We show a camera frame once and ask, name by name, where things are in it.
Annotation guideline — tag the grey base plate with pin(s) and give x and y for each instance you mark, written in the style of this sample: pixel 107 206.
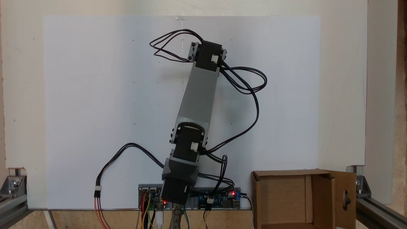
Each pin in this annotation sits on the grey base plate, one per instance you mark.
pixel 148 185

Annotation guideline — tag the blue circuit board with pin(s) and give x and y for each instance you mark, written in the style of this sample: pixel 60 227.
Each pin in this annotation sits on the blue circuit board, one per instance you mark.
pixel 219 201

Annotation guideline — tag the metal corner bracket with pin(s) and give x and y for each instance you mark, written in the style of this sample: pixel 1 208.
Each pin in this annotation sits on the metal corner bracket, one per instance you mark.
pixel 14 184
pixel 362 187

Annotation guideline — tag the metal table clamp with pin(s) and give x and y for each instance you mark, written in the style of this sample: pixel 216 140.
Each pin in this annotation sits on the metal table clamp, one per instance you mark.
pixel 176 221

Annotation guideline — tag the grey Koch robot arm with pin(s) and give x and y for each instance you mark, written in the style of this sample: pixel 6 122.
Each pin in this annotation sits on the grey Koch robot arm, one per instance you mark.
pixel 197 95

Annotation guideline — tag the aluminium frame post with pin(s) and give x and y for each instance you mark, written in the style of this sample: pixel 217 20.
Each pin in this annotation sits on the aluminium frame post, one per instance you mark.
pixel 11 210
pixel 378 213

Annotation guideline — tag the clear tape piece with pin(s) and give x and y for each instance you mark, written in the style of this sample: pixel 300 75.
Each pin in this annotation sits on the clear tape piece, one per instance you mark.
pixel 181 18

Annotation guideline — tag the open cardboard box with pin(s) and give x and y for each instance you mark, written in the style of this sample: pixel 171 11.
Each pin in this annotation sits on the open cardboard box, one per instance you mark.
pixel 279 197

